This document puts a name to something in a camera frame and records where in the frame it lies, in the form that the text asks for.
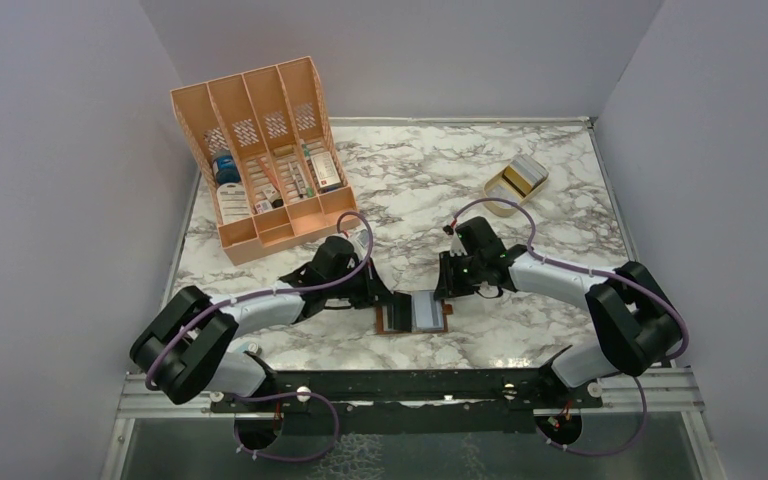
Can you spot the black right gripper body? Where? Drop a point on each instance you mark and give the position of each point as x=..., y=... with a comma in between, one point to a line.
x=465, y=274

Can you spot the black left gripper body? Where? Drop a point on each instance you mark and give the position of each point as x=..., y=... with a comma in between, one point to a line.
x=359, y=288

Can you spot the brown leather card holder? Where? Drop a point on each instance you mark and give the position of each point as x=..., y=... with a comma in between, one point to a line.
x=416, y=312

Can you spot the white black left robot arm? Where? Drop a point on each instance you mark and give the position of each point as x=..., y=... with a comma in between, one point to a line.
x=185, y=350

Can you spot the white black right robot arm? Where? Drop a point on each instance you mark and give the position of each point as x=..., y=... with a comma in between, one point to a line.
x=629, y=311

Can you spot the white red card box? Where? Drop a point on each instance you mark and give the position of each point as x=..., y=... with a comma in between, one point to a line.
x=326, y=172

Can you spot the white label packet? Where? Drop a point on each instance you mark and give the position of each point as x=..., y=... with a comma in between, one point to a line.
x=233, y=202

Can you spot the orange plastic desk organizer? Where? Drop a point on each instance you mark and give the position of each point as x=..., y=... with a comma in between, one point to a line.
x=271, y=120

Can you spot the blue round tape roll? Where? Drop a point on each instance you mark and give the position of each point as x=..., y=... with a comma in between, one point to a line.
x=225, y=169

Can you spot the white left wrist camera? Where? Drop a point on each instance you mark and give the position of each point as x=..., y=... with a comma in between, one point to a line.
x=360, y=241

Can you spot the black metal mounting rail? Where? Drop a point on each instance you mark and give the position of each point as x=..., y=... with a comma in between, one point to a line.
x=405, y=401

